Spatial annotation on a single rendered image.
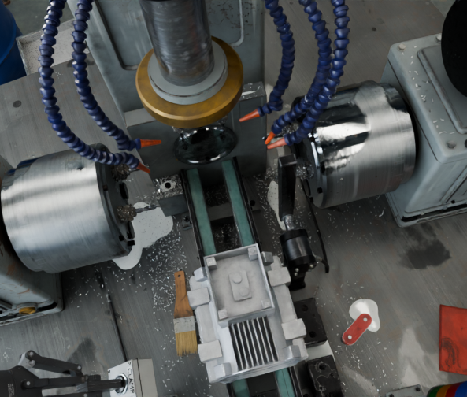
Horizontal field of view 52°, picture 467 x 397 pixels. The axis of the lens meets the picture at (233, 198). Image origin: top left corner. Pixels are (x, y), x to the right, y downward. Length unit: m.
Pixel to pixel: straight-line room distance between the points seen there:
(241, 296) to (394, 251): 0.53
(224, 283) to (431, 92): 0.56
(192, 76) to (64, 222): 0.39
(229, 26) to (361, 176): 0.41
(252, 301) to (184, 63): 0.42
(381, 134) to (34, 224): 0.69
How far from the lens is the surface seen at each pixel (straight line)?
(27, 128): 1.56
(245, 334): 0.86
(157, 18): 0.68
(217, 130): 1.05
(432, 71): 1.07
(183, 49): 0.71
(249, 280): 0.87
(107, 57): 1.03
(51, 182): 0.98
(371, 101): 1.00
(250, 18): 1.02
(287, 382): 1.04
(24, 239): 0.99
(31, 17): 3.13
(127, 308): 1.23
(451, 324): 1.24
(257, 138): 1.14
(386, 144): 0.98
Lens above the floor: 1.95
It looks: 65 degrees down
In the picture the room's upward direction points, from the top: 8 degrees counter-clockwise
